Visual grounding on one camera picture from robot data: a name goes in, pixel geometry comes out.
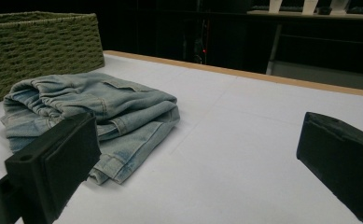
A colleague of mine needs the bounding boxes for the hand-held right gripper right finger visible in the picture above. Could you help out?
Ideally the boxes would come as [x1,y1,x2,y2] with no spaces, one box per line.
[296,111,363,224]

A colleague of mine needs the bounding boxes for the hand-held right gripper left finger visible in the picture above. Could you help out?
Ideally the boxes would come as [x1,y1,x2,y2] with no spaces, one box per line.
[4,112,103,224]

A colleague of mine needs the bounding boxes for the light blue jeans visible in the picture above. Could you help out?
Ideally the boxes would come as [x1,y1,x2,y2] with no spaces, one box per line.
[0,72,181,186]

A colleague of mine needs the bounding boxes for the dark stand with red light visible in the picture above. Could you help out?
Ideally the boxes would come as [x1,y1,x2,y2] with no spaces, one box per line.
[182,18,211,64]

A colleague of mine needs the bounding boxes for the green woven basket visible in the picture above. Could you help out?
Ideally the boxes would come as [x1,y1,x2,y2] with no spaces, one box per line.
[0,11,105,108]

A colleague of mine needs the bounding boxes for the background table with white legs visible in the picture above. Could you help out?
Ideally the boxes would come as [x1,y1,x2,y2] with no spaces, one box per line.
[246,0,363,76]

